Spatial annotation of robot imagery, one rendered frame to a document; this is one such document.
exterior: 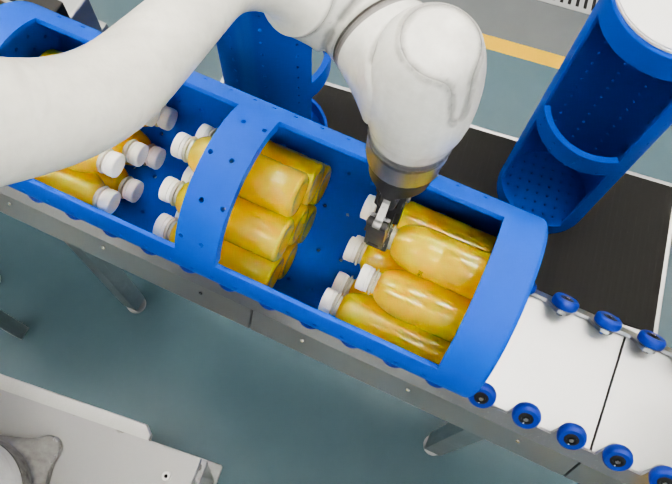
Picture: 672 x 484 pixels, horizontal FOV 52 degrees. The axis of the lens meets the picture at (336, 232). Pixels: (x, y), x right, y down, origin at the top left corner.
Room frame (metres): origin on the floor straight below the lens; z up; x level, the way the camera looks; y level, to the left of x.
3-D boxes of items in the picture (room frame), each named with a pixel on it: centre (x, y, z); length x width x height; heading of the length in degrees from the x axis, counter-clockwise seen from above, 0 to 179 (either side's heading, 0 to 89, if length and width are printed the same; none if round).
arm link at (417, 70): (0.38, -0.06, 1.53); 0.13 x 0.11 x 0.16; 35
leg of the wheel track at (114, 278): (0.52, 0.59, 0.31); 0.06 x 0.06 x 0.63; 70
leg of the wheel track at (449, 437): (0.19, -0.34, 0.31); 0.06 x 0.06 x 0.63; 70
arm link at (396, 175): (0.37, -0.07, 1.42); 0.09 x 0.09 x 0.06
